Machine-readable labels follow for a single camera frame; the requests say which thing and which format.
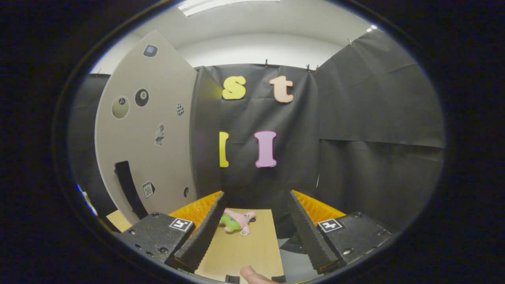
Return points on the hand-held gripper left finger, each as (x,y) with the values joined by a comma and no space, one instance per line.
(205,232)

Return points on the dark grey shoe cabinet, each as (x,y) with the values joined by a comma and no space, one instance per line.
(205,138)

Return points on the pink starfish plush toy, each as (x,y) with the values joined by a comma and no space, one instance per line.
(236,221)

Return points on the small ceiling light panel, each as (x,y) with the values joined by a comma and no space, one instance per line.
(371,28)

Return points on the black backdrop cloth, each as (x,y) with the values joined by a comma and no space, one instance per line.
(375,98)

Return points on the long ceiling light panel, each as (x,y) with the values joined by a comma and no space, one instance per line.
(221,4)

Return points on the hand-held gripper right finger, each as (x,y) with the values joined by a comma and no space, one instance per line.
(307,232)

